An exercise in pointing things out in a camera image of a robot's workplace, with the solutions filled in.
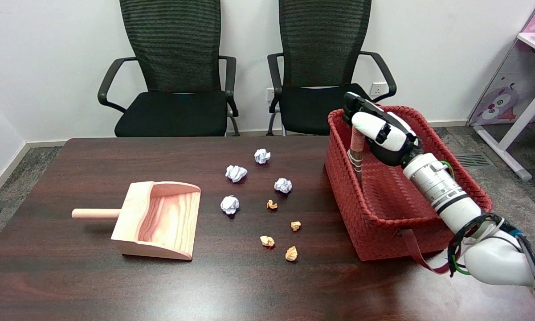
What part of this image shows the wooden dustpan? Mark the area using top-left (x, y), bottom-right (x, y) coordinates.
top-left (71, 181), bottom-right (202, 261)

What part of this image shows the brown broom with handle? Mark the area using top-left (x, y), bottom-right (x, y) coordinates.
top-left (347, 125), bottom-right (365, 183)

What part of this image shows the black robot arm cable bundle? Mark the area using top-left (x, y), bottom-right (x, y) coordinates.
top-left (448, 213), bottom-right (535, 306)

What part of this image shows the black mesh office chair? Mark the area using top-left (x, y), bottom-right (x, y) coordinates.
top-left (98, 0), bottom-right (240, 137)
top-left (267, 0), bottom-right (397, 136)

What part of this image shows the grey floor vent grille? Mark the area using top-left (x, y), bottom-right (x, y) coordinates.
top-left (457, 153), bottom-right (492, 168)

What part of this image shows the red woven basket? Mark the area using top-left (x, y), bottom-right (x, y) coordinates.
top-left (324, 105), bottom-right (493, 275)

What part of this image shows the pink white children's desk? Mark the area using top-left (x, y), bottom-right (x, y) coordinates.
top-left (467, 0), bottom-right (535, 181)

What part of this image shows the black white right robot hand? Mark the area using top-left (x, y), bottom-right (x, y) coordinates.
top-left (343, 92), bottom-right (424, 166)

